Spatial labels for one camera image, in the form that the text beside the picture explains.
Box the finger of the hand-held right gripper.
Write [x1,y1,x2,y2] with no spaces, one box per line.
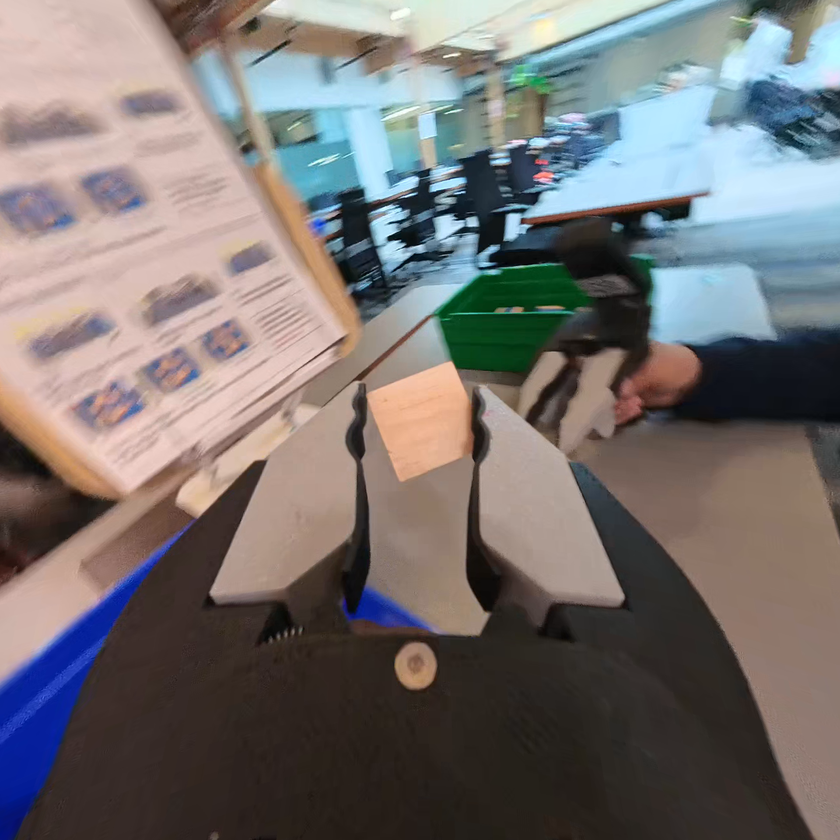
[517,353,567,422]
[556,349,622,455]

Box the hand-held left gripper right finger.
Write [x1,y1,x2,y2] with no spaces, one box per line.
[465,386,627,634]

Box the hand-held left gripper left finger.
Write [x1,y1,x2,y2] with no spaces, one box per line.
[207,382,371,616]

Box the green plastic bin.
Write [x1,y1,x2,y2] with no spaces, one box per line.
[436,255,657,374]

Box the blue plastic bin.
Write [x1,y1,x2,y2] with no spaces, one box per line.
[0,518,434,840]

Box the person's right hand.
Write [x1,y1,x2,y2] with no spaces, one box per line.
[613,341,703,426]

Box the white document stand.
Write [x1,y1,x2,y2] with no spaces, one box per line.
[176,402,322,519]

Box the low white cabinet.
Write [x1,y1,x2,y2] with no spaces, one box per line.
[650,262,778,345]

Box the white table with wooden edge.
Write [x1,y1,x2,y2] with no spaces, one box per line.
[521,154,713,227]

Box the instruction sheet on stand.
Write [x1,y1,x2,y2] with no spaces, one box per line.
[0,0,363,500]

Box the printed instruction sheet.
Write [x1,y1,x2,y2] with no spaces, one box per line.
[0,0,349,496]

